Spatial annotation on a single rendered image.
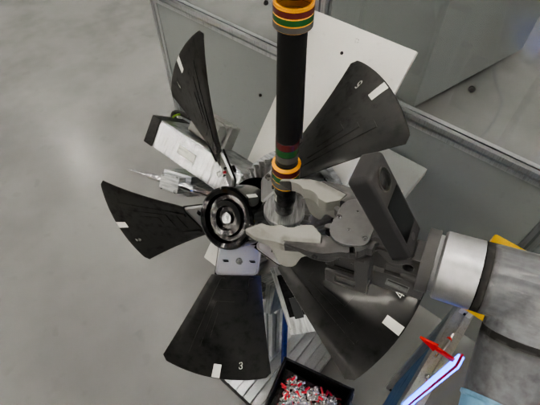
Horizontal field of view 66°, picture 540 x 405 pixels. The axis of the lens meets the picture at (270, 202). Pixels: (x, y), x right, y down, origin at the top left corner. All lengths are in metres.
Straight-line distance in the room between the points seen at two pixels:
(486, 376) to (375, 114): 0.40
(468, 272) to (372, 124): 0.31
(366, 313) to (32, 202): 2.23
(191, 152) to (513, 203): 0.95
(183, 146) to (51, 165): 1.85
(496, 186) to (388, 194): 1.00
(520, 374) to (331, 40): 0.76
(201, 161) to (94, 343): 1.28
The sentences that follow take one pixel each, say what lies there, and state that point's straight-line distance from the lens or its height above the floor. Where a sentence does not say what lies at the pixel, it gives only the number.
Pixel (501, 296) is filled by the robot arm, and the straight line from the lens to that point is 0.46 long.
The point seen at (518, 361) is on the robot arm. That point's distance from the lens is 0.47.
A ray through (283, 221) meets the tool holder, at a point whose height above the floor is 1.28.
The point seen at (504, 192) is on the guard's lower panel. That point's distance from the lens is 1.42.
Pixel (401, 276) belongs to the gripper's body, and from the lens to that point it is 0.50.
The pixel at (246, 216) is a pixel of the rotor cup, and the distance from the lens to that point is 0.75.
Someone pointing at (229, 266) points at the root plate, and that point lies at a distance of 0.84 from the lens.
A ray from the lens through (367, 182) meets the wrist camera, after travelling 0.40.
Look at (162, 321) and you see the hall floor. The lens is 2.04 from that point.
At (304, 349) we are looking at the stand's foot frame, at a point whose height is 0.08.
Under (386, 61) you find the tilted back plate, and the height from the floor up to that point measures 1.33.
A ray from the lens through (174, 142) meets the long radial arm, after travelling 1.06.
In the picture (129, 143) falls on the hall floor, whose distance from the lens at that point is 2.78.
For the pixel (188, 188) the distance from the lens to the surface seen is 0.98.
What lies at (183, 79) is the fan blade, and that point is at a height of 1.32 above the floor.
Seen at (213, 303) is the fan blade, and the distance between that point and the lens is 0.86.
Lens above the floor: 1.84
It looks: 53 degrees down
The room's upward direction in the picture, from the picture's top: straight up
